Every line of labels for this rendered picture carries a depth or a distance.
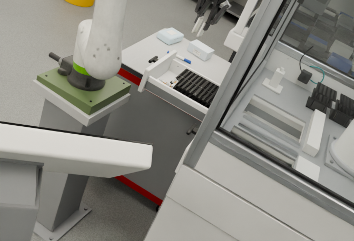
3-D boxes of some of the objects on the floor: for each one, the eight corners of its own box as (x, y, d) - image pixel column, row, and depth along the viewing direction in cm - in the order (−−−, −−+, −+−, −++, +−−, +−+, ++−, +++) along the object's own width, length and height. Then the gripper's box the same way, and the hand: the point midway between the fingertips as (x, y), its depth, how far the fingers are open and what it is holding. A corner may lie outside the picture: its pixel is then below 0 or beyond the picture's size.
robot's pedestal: (3, 209, 193) (28, 79, 153) (48, 178, 218) (79, 60, 178) (50, 247, 186) (89, 121, 146) (91, 211, 211) (134, 94, 171)
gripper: (246, -11, 142) (215, 44, 156) (215, -33, 147) (187, 22, 160) (237, -9, 136) (205, 47, 150) (204, -33, 141) (176, 24, 154)
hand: (200, 27), depth 153 cm, fingers closed
